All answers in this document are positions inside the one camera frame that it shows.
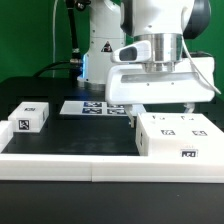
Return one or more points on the white front fence bar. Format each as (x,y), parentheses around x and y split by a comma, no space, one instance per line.
(108,169)

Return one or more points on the white cabinet body box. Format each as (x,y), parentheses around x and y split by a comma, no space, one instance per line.
(181,148)

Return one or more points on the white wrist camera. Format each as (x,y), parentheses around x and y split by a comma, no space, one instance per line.
(137,52)

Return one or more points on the white marker sheet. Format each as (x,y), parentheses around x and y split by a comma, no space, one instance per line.
(99,108)

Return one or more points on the white fence bar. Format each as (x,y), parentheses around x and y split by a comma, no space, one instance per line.
(108,169)
(6,133)

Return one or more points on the white cabinet door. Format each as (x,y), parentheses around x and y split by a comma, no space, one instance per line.
(197,129)
(155,129)

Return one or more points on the white cabinet top block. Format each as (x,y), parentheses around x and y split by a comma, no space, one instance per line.
(29,116)

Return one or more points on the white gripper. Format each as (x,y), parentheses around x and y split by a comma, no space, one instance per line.
(131,84)

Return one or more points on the white left fence bar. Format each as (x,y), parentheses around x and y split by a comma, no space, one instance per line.
(6,133)

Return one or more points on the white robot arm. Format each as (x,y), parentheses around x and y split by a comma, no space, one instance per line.
(166,24)

